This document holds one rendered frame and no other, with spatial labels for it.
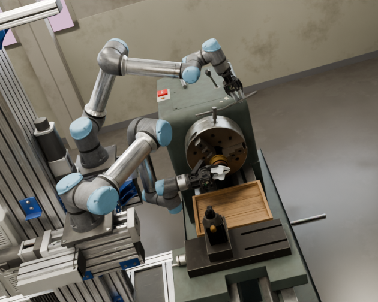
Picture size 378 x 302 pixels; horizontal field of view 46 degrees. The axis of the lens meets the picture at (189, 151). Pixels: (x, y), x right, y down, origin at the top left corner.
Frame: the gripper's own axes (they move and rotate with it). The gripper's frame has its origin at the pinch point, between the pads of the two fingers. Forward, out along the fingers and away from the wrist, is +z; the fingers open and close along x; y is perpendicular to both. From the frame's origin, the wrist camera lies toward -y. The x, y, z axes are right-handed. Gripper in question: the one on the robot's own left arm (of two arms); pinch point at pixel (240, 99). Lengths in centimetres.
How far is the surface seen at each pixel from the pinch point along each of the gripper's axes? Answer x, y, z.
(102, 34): -106, -258, -7
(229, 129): -10.8, 10.9, 6.0
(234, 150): -13.4, 15.3, 15.5
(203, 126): -21.7, 7.5, 0.1
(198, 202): -42, 21, 31
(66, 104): -176, -238, 33
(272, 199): -12, -8, 74
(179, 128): -35.2, -4.6, 1.0
